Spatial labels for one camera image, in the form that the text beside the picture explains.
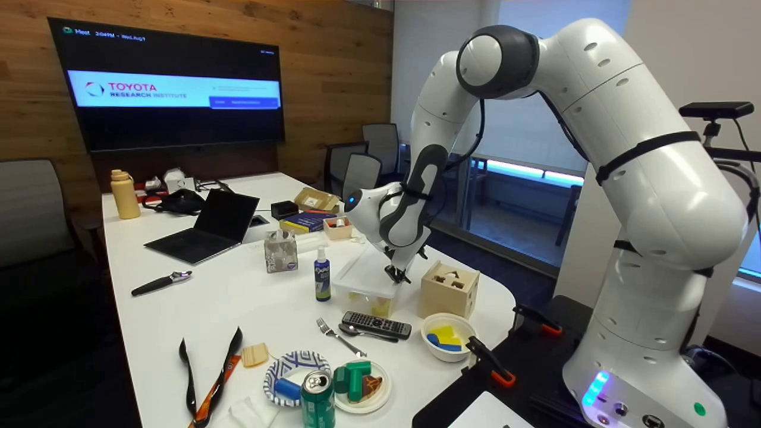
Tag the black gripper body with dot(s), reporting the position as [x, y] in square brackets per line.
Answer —
[395, 273]

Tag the clear plastic container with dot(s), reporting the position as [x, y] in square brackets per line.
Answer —
[362, 284]

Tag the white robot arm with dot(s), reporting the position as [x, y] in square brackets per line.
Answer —
[679, 214]

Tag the wooden shape sorter box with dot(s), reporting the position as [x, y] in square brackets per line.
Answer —
[446, 287]

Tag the black tv remote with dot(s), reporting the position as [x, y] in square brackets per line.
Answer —
[375, 324]

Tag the silver spoon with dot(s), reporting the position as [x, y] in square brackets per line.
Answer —
[352, 331]

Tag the blue spray bottle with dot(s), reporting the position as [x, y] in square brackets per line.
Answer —
[321, 275]

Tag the white bowl with blocks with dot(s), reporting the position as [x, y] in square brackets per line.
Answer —
[446, 335]

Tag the silver fork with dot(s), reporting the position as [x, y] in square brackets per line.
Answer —
[331, 334]

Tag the grey office chair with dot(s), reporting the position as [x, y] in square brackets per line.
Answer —
[362, 172]

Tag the patterned tissue box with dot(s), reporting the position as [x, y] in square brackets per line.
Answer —
[279, 252]

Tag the white plate with green blocks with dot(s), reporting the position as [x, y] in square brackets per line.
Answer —
[361, 388]

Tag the black orange clamp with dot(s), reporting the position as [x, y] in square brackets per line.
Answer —
[501, 376]

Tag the green soda can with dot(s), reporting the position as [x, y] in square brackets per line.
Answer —
[317, 399]

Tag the blue patterned paper plate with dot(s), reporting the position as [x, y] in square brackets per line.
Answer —
[287, 374]

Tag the small wooden block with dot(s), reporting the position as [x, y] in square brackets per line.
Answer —
[255, 355]

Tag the black laptop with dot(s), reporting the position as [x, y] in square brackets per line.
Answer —
[222, 224]

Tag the crumpled white tissue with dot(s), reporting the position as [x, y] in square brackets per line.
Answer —
[254, 411]

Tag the black marker pen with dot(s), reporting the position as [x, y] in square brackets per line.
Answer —
[158, 284]

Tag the tan bottle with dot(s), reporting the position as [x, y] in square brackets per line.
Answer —
[124, 192]

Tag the wall tv screen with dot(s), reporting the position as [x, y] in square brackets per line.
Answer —
[138, 89]

